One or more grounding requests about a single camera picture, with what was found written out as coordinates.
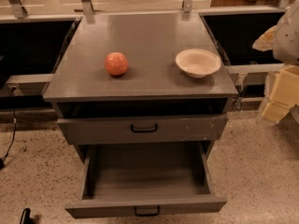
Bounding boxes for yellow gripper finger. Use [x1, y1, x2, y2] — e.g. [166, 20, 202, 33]
[252, 26, 277, 51]

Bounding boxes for grey drawer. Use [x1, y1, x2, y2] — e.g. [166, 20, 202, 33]
[65, 142, 227, 218]
[58, 115, 228, 145]

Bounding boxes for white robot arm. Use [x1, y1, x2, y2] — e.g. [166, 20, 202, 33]
[252, 0, 299, 65]

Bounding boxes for grey wooden drawer cabinet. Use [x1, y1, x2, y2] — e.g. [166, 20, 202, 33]
[43, 13, 236, 158]

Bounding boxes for grey top drawer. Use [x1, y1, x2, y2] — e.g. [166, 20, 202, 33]
[58, 115, 228, 145]

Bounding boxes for white paper bowl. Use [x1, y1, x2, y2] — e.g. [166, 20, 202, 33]
[176, 49, 221, 78]

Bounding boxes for red orange apple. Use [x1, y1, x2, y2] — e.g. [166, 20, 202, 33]
[105, 52, 129, 76]

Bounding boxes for black object at floor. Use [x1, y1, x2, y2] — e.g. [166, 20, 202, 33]
[20, 208, 32, 224]

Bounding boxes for black power cable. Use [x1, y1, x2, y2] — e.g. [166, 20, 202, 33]
[0, 86, 18, 170]

